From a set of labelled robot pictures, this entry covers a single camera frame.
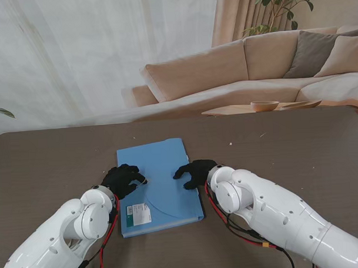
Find blue file folder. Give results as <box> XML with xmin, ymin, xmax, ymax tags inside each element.
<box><xmin>116</xmin><ymin>137</ymin><xmax>207</xmax><ymax>239</ymax></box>

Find red left arm cable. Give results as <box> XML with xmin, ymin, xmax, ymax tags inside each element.
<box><xmin>95</xmin><ymin>195</ymin><xmax>122</xmax><ymax>268</ymax></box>

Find wooden coffee table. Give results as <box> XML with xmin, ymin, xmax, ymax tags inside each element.
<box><xmin>201</xmin><ymin>101</ymin><xmax>323</xmax><ymax>117</ymax></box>

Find flat wooden tray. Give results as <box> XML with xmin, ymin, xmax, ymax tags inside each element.
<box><xmin>279</xmin><ymin>100</ymin><xmax>323</xmax><ymax>110</ymax></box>

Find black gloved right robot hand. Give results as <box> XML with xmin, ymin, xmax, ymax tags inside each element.
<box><xmin>172</xmin><ymin>159</ymin><xmax>219</xmax><ymax>190</ymax></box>

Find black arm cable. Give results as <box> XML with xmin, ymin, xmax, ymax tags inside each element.
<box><xmin>72</xmin><ymin>251</ymin><xmax>102</xmax><ymax>268</ymax></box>
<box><xmin>212</xmin><ymin>193</ymin><xmax>317</xmax><ymax>268</ymax></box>

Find beige pleated curtain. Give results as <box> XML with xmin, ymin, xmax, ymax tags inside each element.
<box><xmin>210</xmin><ymin>0</ymin><xmax>297</xmax><ymax>48</ymax></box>

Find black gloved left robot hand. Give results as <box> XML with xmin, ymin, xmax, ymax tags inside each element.
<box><xmin>99</xmin><ymin>163</ymin><xmax>148</xmax><ymax>201</ymax></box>

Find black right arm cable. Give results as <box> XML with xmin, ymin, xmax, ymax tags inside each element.
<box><xmin>212</xmin><ymin>193</ymin><xmax>317</xmax><ymax>268</ymax></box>

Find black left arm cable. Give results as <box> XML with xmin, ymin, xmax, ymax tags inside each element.
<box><xmin>72</xmin><ymin>251</ymin><xmax>102</xmax><ymax>268</ymax></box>

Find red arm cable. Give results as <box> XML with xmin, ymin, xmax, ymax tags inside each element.
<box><xmin>204</xmin><ymin>178</ymin><xmax>296</xmax><ymax>268</ymax></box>
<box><xmin>95</xmin><ymin>195</ymin><xmax>122</xmax><ymax>268</ymax></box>

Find grey-brown sofa cushion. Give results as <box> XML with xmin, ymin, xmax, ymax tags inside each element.
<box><xmin>281</xmin><ymin>29</ymin><xmax>341</xmax><ymax>80</ymax></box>

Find dark green plant leaves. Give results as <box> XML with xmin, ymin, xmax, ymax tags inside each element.
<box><xmin>0</xmin><ymin>73</ymin><xmax>16</xmax><ymax>120</ymax></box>

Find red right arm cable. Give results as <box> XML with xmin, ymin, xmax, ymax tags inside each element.
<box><xmin>204</xmin><ymin>178</ymin><xmax>296</xmax><ymax>268</ymax></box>

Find white sheer curtain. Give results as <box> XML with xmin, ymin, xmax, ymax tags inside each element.
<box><xmin>0</xmin><ymin>0</ymin><xmax>223</xmax><ymax>135</ymax></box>

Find wooden bowl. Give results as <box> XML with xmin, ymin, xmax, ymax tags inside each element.
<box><xmin>250</xmin><ymin>100</ymin><xmax>281</xmax><ymax>113</ymax></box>

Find beige sofa cushion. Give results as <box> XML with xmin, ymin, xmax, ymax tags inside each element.
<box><xmin>312</xmin><ymin>34</ymin><xmax>358</xmax><ymax>79</ymax></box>

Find beige sofa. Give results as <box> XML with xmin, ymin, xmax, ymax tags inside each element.
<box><xmin>119</xmin><ymin>24</ymin><xmax>358</xmax><ymax>122</ymax></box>

